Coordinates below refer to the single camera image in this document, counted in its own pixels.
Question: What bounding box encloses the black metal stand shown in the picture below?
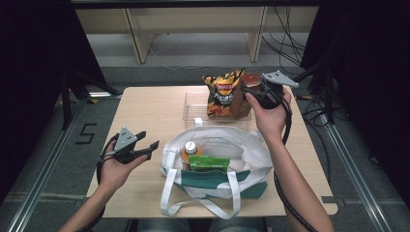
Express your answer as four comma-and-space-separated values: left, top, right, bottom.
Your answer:
286, 57, 337, 125
59, 69, 122, 130

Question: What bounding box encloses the person's right hand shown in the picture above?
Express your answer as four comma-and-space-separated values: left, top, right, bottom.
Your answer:
245, 87, 293, 143

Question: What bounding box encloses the person's left hand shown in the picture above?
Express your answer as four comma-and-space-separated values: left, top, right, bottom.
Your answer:
100, 141, 149, 194

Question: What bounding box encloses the white and green tote bag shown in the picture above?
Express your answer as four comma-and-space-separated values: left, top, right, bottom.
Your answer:
160, 117, 275, 220

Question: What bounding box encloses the clear plastic box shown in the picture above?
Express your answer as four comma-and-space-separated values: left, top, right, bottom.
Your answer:
182, 91, 252, 123

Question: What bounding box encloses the beige wooden desk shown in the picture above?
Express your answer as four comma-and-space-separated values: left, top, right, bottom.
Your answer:
75, 6, 320, 65

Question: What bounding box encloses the orange juice bottle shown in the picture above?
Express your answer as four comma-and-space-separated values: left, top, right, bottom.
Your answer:
181, 140, 202, 170

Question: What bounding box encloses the left hand-held gripper cable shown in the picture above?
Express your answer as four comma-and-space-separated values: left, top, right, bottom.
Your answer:
80, 133, 121, 232

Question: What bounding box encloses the black curtain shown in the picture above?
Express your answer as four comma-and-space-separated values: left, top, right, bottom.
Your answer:
0, 0, 109, 197
299, 0, 410, 209

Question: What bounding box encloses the yellow black chips bag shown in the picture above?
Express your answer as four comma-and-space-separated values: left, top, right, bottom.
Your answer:
202, 69, 246, 119

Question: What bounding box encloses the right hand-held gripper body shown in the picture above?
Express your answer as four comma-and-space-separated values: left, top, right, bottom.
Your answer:
249, 71, 300, 110

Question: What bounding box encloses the black floor cables bundle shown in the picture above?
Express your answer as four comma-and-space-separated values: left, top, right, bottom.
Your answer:
260, 6, 310, 75

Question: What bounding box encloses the green snack packet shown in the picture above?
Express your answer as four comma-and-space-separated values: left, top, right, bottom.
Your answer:
188, 154, 231, 173

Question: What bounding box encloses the brown snack box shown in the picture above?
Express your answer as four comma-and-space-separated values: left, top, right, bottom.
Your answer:
229, 72, 263, 120

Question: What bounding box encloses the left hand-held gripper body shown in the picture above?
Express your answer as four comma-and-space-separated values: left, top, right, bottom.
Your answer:
109, 126, 144, 165

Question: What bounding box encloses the aluminium floor rail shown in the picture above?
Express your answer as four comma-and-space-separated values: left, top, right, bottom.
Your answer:
322, 119, 395, 232
6, 96, 91, 232

